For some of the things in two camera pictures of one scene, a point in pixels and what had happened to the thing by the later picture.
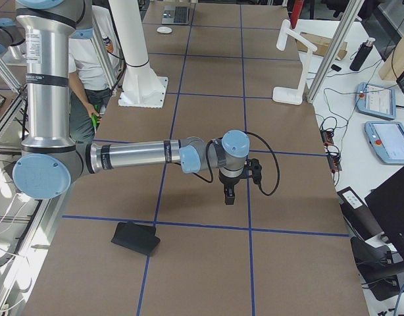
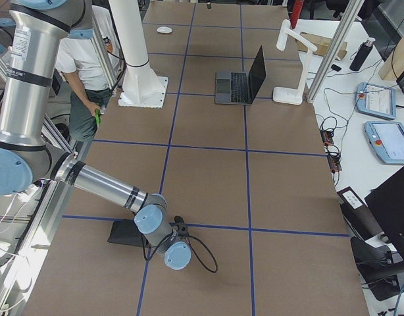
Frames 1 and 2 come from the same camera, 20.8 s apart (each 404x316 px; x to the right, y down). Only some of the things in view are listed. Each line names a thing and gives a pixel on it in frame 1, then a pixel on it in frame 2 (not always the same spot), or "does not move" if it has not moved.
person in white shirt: [88, 83] does not move
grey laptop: [172, 14] to [241, 88]
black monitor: [391, 203] does not move
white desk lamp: [291, 95] does not move
